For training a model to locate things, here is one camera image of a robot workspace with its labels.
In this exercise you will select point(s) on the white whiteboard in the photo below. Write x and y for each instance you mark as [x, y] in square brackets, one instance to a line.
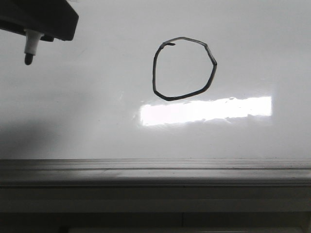
[92, 97]

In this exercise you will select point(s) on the white black whiteboard marker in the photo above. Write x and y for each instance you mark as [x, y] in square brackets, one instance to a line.
[32, 40]

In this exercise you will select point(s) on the black drawn zero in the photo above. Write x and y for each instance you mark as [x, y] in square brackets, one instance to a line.
[171, 42]

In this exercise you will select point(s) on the grey aluminium whiteboard frame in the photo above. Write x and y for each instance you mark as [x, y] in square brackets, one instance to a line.
[158, 172]

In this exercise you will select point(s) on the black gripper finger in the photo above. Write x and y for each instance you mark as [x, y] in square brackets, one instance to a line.
[52, 18]

